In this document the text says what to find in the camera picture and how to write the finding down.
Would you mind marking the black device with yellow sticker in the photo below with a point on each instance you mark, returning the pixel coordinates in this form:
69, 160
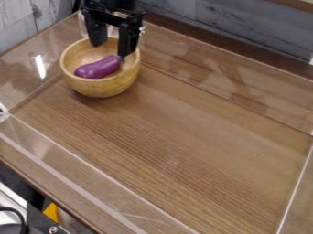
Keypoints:
42, 221

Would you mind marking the clear acrylic tray wall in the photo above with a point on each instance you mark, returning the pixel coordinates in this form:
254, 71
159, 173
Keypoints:
200, 151

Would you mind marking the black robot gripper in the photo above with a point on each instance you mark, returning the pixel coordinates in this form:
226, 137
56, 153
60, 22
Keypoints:
117, 13

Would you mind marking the purple toy eggplant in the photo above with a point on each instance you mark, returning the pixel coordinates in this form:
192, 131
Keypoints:
98, 69

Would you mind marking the brown wooden bowl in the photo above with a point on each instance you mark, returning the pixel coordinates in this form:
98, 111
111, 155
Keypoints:
82, 53

